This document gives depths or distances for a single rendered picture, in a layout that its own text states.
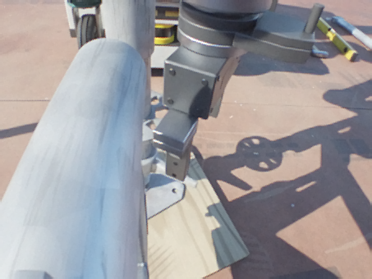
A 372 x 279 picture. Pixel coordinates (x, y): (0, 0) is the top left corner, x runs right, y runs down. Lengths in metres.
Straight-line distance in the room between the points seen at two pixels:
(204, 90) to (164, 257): 0.33
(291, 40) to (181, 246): 0.39
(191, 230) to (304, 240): 0.24
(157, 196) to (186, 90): 0.33
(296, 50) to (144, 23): 0.15
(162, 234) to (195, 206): 0.09
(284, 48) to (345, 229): 0.51
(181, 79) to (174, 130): 0.05
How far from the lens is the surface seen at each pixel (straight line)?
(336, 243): 0.62
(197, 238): 0.48
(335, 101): 1.04
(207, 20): 0.21
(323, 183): 0.69
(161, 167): 0.43
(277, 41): 0.21
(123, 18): 0.27
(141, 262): 0.28
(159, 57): 0.80
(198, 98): 0.21
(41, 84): 0.91
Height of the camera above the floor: 0.47
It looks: 46 degrees down
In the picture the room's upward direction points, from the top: 9 degrees clockwise
